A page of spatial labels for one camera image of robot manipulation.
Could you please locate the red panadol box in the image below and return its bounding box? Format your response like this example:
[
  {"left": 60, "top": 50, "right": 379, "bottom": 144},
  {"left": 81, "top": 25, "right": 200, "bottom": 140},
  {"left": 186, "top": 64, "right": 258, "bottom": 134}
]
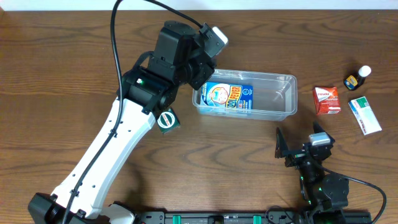
[{"left": 313, "top": 87, "right": 341, "bottom": 115}]

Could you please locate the blue cool fever box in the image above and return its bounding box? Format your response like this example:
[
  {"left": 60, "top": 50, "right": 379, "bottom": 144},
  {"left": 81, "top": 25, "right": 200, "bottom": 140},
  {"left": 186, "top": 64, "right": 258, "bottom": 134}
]
[{"left": 200, "top": 82, "right": 254, "bottom": 110}]

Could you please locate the dark bottle yellow label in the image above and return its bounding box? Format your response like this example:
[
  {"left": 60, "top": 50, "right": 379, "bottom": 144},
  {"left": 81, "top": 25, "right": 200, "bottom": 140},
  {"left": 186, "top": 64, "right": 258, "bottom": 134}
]
[{"left": 343, "top": 65, "right": 372, "bottom": 91}]

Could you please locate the green round-logo box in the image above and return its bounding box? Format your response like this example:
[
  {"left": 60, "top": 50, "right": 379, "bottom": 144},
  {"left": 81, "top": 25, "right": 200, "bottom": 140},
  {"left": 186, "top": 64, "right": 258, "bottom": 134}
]
[{"left": 157, "top": 108, "right": 180, "bottom": 134}]

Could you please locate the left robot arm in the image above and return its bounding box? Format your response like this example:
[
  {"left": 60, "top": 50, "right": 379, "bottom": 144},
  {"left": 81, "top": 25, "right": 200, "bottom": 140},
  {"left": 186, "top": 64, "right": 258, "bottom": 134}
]
[{"left": 28, "top": 21, "right": 228, "bottom": 223}]

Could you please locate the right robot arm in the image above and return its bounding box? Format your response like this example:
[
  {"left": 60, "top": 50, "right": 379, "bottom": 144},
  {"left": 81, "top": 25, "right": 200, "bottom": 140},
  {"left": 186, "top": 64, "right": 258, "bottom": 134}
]
[{"left": 275, "top": 122, "right": 349, "bottom": 223}]

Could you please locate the clear plastic container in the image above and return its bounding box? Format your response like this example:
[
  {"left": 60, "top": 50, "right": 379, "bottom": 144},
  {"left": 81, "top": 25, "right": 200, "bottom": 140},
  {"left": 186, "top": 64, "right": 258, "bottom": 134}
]
[{"left": 192, "top": 69, "right": 298, "bottom": 121}]

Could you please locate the white and green medicine box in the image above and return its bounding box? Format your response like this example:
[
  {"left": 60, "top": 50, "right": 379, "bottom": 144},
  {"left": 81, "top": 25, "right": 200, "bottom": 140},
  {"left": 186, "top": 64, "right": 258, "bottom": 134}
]
[{"left": 348, "top": 96, "right": 382, "bottom": 135}]

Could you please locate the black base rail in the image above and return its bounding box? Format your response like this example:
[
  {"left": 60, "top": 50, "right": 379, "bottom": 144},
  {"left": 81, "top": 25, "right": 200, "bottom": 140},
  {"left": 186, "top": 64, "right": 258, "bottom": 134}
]
[{"left": 134, "top": 208, "right": 373, "bottom": 224}]

